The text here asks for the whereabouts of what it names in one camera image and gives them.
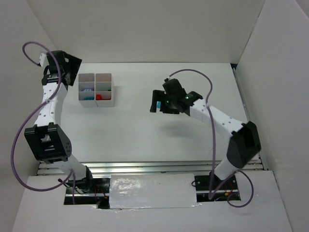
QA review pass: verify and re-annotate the teal long lego brick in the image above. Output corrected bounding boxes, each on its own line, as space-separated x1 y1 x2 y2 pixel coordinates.
156 101 161 109

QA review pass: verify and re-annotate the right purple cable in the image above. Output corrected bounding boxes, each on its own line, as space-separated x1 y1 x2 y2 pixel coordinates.
165 69 254 208

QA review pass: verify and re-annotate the red lego brick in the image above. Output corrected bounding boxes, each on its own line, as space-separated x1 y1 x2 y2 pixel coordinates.
96 94 103 101

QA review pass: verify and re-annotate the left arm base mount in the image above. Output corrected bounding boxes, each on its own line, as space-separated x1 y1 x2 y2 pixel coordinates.
64 178 111 209

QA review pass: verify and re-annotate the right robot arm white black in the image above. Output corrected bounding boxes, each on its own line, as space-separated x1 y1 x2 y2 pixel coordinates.
150 79 261 181

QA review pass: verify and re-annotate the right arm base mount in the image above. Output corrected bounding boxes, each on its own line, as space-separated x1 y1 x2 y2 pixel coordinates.
191 175 240 203

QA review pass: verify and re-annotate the side aluminium rail right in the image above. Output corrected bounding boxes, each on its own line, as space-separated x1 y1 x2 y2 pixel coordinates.
230 63 269 171

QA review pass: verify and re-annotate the white divided container right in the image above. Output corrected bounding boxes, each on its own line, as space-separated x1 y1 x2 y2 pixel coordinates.
95 73 114 108

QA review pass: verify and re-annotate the purple cable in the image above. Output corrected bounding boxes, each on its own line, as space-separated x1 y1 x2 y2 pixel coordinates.
165 69 254 208
11 42 76 205

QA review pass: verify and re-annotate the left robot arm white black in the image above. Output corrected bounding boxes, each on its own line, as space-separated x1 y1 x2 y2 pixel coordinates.
24 50 94 193

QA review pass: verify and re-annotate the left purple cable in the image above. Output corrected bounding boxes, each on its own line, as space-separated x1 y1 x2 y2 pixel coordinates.
11 42 76 205

